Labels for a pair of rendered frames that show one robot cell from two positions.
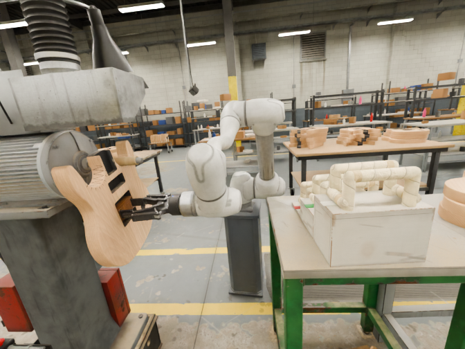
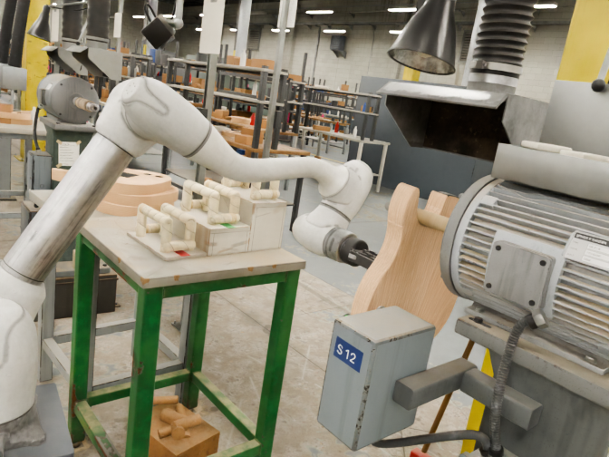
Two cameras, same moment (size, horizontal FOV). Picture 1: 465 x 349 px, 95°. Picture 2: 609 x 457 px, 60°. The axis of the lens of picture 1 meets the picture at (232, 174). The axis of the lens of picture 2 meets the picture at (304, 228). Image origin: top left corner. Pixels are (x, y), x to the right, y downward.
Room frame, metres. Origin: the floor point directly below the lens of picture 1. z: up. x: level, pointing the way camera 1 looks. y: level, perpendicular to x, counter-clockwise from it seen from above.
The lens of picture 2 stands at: (1.79, 1.02, 1.47)
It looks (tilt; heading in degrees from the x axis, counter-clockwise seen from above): 14 degrees down; 223
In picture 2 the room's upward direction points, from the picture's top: 9 degrees clockwise
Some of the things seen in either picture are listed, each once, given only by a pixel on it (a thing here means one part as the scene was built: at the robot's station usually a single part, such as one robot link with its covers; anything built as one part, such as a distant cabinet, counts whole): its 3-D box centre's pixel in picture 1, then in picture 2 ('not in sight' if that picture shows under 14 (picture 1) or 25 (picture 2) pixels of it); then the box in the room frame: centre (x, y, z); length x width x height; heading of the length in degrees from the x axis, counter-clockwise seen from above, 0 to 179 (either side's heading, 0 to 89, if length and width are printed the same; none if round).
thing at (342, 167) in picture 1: (363, 167); not in sight; (0.62, -0.40, 1.20); 0.20 x 0.03 x 0.03; 88
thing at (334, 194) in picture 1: (337, 197); (265, 194); (0.59, -0.30, 1.12); 0.11 x 0.03 x 0.03; 179
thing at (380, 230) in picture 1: (365, 226); (245, 216); (0.59, -0.40, 1.02); 0.27 x 0.15 x 0.17; 89
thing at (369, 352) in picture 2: not in sight; (411, 404); (1.05, 0.64, 0.99); 0.24 x 0.21 x 0.26; 85
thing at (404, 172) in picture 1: (381, 174); not in sight; (0.54, -0.40, 1.20); 0.20 x 0.03 x 0.03; 88
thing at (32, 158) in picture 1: (38, 167); (564, 267); (0.82, 0.75, 1.25); 0.41 x 0.27 x 0.26; 85
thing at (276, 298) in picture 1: (275, 273); (139, 422); (1.06, -0.21, 0.45); 0.05 x 0.05 x 0.90; 85
